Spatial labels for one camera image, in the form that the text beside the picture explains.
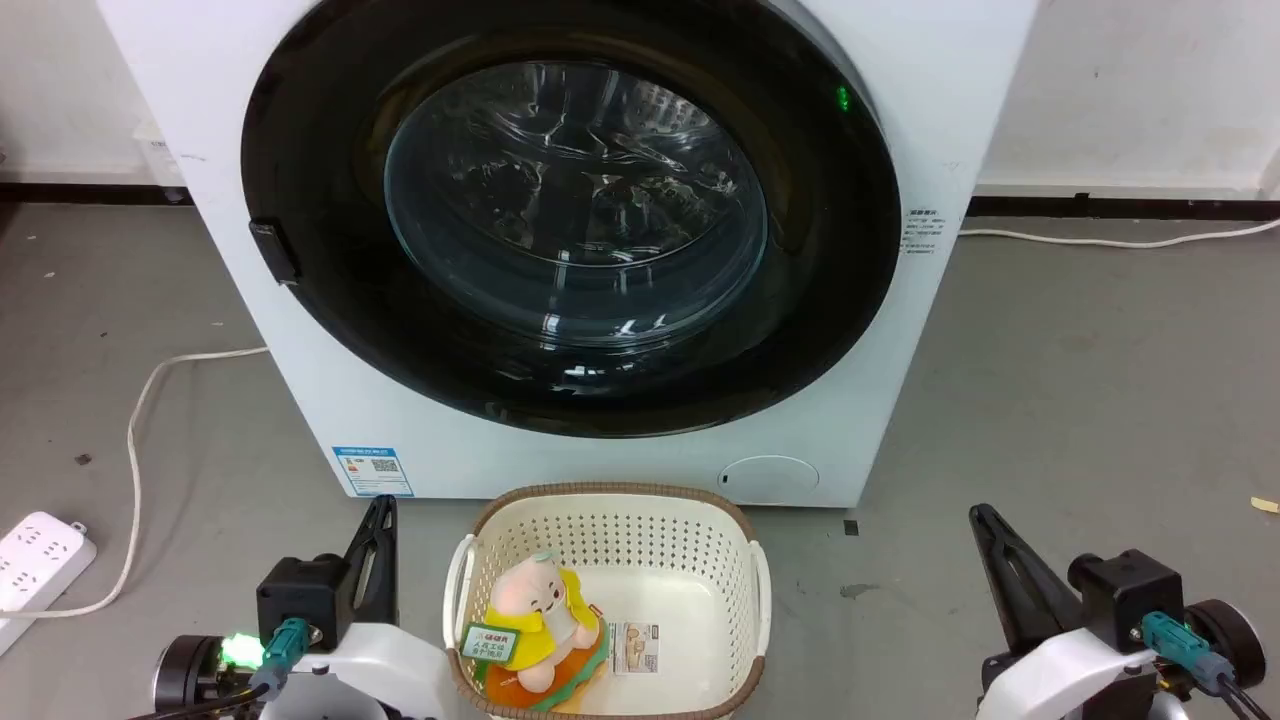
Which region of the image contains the white power strip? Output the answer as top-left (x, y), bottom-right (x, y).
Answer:
top-left (0, 512), bottom-right (98, 656)

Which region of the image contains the white cable along wall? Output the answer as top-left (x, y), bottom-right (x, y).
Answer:
top-left (960, 218), bottom-right (1280, 249)

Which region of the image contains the round white filter cover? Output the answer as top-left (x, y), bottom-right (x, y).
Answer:
top-left (718, 456), bottom-right (821, 506)

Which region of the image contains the teal plug gripper cable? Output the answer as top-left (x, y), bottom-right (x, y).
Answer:
top-left (1140, 611), bottom-right (1280, 720)
top-left (130, 617), bottom-right (312, 720)

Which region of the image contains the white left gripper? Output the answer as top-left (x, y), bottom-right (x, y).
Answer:
top-left (260, 496), bottom-right (473, 720)

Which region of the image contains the teal plug left gripper cable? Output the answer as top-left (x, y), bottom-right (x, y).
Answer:
top-left (130, 617), bottom-right (312, 720)

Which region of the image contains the pink plush doll yellow coat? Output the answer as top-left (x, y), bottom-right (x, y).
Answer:
top-left (484, 552), bottom-right (609, 713)

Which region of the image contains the cream perforated laundry basket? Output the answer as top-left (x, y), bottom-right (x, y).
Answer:
top-left (443, 483), bottom-right (772, 720)

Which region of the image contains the white power strip cable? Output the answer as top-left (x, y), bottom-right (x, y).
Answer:
top-left (0, 345), bottom-right (269, 621)

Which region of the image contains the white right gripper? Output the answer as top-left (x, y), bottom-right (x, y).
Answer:
top-left (967, 503), bottom-right (1193, 720)

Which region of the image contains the teal plug right gripper cable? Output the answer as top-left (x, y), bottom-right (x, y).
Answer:
top-left (1140, 611), bottom-right (1280, 720)

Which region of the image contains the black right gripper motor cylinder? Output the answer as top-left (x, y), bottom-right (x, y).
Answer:
top-left (1184, 599), bottom-right (1267, 691)

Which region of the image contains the black metal bracket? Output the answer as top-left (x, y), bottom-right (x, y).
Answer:
top-left (249, 220), bottom-right (302, 287)

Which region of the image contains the white label sticker in basket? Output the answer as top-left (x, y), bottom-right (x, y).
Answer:
top-left (608, 622), bottom-right (661, 675)

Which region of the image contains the white front-load washing machine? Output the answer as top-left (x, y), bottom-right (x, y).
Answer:
top-left (97, 0), bottom-right (1041, 509)

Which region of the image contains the black round washer door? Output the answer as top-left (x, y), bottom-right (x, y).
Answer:
top-left (241, 0), bottom-right (903, 439)

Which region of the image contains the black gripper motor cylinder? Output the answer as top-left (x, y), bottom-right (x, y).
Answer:
top-left (1184, 599), bottom-right (1267, 691)
top-left (152, 634), bottom-right (225, 713)

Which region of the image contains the green white doll tag card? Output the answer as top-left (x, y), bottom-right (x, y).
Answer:
top-left (460, 622), bottom-right (521, 667)

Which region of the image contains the blue energy label sticker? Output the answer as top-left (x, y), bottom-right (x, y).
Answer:
top-left (332, 446), bottom-right (415, 498)

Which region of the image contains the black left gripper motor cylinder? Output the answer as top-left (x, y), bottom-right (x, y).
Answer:
top-left (152, 634), bottom-right (225, 713)

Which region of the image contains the small white warning text sticker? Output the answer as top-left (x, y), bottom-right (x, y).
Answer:
top-left (903, 208), bottom-right (946, 255)

